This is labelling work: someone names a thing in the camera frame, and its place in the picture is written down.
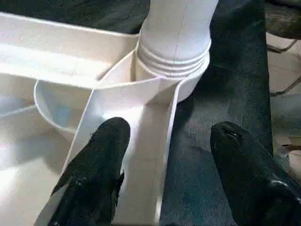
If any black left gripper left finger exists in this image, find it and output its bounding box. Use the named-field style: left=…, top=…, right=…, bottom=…
left=47, top=118, right=131, bottom=226

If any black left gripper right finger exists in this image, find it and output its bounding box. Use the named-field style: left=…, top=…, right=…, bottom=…
left=210, top=121, right=301, bottom=226

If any white plastic table leg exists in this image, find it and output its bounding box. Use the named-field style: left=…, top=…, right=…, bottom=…
left=134, top=0, right=220, bottom=78

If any metal chair frame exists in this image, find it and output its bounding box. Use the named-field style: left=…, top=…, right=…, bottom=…
left=264, top=0, right=301, bottom=97

